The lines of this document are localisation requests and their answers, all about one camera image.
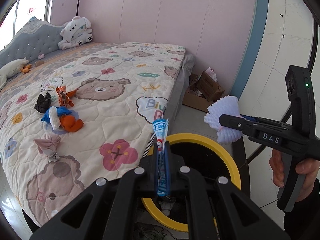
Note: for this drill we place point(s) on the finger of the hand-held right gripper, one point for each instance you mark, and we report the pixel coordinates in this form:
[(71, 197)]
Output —
[(232, 122), (248, 117)]

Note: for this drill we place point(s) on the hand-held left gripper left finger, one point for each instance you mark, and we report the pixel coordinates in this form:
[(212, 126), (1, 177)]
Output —
[(150, 175)]

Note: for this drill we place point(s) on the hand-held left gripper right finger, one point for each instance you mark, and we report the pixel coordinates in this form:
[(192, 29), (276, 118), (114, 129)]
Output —
[(175, 177)]

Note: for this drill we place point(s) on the white foam fruit net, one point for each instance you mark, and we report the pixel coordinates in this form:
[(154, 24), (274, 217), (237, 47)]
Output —
[(225, 107)]

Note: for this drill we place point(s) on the black bin with yellow rim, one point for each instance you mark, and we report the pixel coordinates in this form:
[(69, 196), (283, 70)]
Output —
[(200, 138)]

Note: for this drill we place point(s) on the light blue snack wrapper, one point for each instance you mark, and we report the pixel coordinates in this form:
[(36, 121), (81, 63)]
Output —
[(160, 130)]

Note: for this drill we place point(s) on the orange plastic bag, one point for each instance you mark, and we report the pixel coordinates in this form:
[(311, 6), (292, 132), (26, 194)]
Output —
[(72, 124)]

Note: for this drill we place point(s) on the pink grey cloth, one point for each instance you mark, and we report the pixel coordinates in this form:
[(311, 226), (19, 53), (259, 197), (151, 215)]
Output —
[(48, 143)]

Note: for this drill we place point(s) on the blue plastic bag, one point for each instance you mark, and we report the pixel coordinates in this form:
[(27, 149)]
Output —
[(61, 111)]

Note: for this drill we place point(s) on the orange snack wrapper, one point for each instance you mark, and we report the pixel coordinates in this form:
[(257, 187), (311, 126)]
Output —
[(64, 97)]

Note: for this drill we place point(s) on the small black plastic bag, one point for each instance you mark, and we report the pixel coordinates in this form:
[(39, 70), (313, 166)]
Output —
[(42, 102)]

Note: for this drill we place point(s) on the person's right forearm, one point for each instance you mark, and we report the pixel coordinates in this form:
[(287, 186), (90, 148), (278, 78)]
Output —
[(305, 212)]

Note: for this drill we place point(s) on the person's right hand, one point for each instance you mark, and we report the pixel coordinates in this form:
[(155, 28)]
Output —
[(310, 172)]

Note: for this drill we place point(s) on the grey white crumpled wrapper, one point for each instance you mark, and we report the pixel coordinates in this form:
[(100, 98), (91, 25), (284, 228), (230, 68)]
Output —
[(166, 205)]

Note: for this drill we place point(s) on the cardboard box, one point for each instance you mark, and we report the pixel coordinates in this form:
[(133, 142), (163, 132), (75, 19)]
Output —
[(210, 85)]

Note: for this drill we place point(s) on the pink white crumpled bag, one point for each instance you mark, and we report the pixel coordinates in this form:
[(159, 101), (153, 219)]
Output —
[(211, 73)]

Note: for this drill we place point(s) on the white door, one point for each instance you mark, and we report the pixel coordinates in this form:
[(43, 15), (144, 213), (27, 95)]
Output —
[(275, 42)]

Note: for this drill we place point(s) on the small brown plush toy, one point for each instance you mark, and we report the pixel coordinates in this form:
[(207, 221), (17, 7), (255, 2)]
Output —
[(39, 63)]

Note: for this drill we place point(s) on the white plush dog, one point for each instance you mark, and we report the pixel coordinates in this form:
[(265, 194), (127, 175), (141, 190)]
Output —
[(75, 30)]

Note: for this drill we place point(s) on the small orange plush toy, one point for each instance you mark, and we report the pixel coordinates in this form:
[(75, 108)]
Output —
[(25, 68)]

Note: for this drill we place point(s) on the blue tufted bed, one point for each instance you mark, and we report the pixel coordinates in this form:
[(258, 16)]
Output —
[(42, 37)]

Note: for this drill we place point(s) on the white plush goose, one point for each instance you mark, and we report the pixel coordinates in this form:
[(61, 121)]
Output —
[(12, 66)]

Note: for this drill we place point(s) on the red paper window sticker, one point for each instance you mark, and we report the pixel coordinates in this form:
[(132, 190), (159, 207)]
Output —
[(31, 10)]

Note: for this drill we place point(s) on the large white-framed window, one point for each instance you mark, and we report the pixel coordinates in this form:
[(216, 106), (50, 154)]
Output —
[(37, 2)]

